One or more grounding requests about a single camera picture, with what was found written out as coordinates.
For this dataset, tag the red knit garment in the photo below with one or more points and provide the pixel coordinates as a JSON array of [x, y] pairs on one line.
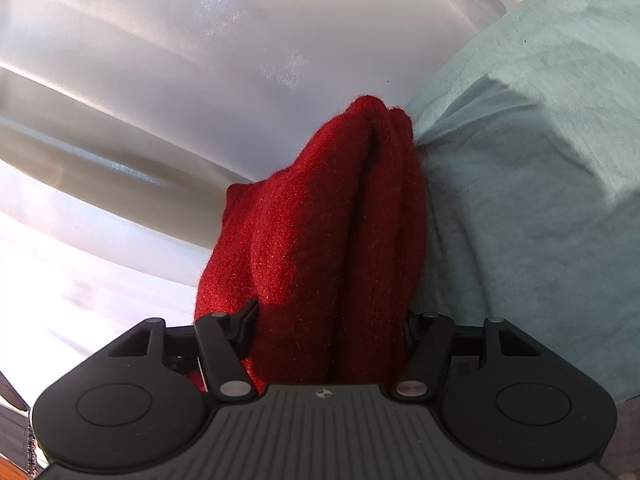
[[331, 248]]

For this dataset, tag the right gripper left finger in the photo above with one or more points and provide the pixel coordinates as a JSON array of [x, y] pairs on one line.
[[223, 341]]

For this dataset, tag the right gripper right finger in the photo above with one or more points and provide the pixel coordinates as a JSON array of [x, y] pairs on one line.
[[427, 338]]

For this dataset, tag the teal mushroom print bedsheet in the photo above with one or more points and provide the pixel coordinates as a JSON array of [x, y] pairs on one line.
[[529, 145]]

